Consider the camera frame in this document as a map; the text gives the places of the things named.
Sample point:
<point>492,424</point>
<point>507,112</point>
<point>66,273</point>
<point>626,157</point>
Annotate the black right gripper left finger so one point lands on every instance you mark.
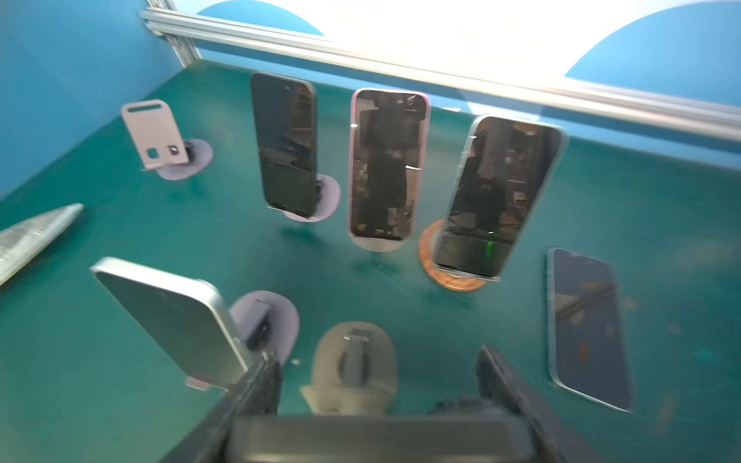
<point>257,393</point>

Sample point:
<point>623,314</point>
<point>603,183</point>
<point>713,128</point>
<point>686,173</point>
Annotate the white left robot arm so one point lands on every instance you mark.
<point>22,242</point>

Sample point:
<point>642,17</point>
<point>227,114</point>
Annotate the black phone back left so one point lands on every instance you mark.
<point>284,111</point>

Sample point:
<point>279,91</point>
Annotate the grey stand front middle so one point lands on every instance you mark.
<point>354,372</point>

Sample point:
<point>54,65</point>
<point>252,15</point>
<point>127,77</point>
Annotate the grey stand back left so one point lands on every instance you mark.
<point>330,193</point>

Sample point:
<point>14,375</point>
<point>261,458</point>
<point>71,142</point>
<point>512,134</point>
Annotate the silver phone front left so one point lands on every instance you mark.
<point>187,318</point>

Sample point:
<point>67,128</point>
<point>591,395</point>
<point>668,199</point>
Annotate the green phone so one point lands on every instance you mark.
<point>586,349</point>

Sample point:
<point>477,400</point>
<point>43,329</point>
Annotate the grey stand back middle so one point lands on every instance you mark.
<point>377,245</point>

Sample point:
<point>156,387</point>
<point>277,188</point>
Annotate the aluminium frame rail back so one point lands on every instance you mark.
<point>679,114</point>

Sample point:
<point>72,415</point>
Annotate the pink phone back middle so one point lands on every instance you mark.
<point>388,133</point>

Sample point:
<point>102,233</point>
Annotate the grey stand front left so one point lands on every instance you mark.
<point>267,323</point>

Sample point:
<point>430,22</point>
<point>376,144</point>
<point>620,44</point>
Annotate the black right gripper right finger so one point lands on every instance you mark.
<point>501,383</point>

